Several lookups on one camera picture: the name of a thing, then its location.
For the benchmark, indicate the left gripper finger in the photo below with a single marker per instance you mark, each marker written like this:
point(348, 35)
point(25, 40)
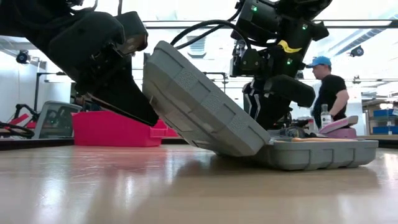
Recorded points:
point(93, 101)
point(124, 93)

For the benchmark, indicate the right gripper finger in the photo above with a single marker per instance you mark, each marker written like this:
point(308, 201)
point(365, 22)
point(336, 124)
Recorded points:
point(252, 99)
point(273, 112)

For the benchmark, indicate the grey plastic tool case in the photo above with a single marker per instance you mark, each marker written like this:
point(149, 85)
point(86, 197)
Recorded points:
point(202, 102)

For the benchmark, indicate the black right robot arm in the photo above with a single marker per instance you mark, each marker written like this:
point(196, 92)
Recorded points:
point(280, 12)

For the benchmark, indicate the black background robot arm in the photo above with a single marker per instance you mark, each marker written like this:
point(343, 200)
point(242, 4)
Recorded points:
point(23, 107)

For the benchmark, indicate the black work glove red cuff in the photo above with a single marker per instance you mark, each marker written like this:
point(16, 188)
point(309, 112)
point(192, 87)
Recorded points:
point(292, 132)

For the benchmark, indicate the red plastic bin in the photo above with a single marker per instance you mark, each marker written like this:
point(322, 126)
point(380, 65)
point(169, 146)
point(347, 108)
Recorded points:
point(109, 130)

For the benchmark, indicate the yellow tag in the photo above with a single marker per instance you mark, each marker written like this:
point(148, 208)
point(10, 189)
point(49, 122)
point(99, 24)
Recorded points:
point(287, 48)

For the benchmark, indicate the person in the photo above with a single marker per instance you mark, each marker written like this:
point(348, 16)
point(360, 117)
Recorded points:
point(329, 90)

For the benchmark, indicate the black metal stand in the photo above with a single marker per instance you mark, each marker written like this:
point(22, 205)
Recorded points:
point(214, 73)
point(36, 93)

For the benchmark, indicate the clear plastic bottle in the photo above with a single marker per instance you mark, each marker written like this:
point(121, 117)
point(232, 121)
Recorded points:
point(326, 119)

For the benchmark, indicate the pink stapler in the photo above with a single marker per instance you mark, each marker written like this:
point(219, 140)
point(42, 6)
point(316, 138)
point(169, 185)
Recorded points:
point(342, 132)

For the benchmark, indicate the red angular object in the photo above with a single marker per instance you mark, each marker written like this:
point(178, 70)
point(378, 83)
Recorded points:
point(18, 119)

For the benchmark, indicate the blue storage bin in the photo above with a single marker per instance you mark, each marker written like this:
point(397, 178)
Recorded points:
point(385, 113)
point(385, 130)

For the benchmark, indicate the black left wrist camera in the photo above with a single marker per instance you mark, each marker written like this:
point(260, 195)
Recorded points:
point(133, 31)

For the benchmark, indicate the black ceiling camera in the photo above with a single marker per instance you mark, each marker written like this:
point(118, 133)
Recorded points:
point(23, 57)
point(357, 51)

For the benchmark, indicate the black aluminium table frame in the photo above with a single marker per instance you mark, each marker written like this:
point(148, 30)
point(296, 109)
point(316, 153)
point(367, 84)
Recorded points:
point(31, 143)

